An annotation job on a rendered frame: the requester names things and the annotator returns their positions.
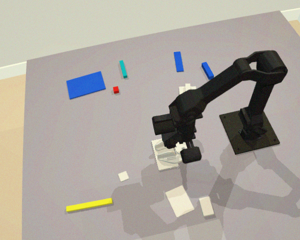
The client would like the yellow flat bar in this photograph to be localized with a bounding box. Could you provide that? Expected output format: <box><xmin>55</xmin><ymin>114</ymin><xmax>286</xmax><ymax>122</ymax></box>
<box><xmin>66</xmin><ymin>198</ymin><xmax>113</xmax><ymax>212</ymax></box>

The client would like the small red block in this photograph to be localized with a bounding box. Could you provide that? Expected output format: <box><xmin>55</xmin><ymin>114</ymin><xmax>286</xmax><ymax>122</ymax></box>
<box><xmin>113</xmin><ymin>86</ymin><xmax>119</xmax><ymax>94</ymax></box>

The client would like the teal rectangular bar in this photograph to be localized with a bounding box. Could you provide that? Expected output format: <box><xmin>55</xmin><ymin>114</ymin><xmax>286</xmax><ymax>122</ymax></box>
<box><xmin>119</xmin><ymin>60</ymin><xmax>127</xmax><ymax>78</ymax></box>

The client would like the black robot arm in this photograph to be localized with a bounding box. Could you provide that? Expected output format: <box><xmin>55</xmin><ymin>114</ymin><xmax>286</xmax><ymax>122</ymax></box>
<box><xmin>152</xmin><ymin>50</ymin><xmax>288</xmax><ymax>149</ymax></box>

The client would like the blue flat plate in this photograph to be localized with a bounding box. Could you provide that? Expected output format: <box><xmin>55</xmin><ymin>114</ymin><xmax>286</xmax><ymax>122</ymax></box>
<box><xmin>66</xmin><ymin>71</ymin><xmax>106</xmax><ymax>99</ymax></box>

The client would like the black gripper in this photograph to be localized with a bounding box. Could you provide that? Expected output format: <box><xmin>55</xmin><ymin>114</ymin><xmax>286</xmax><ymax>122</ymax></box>
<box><xmin>177</xmin><ymin>127</ymin><xmax>202</xmax><ymax>164</ymax></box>

